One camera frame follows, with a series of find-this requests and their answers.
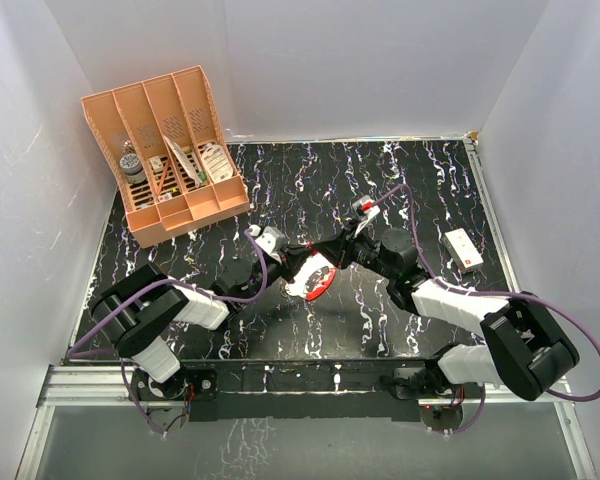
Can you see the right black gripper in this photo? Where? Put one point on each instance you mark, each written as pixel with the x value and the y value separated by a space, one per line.
pixel 336 252

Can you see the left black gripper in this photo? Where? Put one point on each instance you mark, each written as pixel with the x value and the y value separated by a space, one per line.
pixel 292 259

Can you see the steel key holder red handle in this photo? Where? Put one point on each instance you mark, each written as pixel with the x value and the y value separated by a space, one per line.
pixel 313 279

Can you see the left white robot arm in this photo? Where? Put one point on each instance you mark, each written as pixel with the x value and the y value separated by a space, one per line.
pixel 133 313

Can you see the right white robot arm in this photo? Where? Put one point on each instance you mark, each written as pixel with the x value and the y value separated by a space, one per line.
pixel 524 348

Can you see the white labelled packet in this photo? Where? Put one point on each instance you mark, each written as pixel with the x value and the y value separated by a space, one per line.
pixel 216 162

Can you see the white box red label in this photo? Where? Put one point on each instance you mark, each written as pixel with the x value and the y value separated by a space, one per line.
pixel 462 250

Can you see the white paper card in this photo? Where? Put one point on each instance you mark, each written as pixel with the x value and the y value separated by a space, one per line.
pixel 184 161

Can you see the red pencil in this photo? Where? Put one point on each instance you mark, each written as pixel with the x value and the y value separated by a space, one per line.
pixel 163 177

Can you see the small white eraser block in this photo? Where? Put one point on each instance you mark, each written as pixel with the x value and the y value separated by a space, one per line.
pixel 156 164

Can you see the peach desk organizer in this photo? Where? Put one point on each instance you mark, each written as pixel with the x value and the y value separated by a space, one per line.
pixel 133 119

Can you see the small grey jar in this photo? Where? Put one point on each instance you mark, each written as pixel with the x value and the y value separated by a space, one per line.
pixel 132 168

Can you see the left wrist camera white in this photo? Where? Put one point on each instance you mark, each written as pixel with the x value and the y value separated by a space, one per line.
pixel 269 239

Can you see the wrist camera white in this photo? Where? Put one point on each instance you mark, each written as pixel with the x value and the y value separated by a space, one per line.
pixel 366 210
pixel 269 239

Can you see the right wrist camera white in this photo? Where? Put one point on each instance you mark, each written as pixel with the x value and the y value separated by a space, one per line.
pixel 366 210

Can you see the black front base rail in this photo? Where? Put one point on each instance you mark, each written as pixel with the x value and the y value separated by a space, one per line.
pixel 300 389

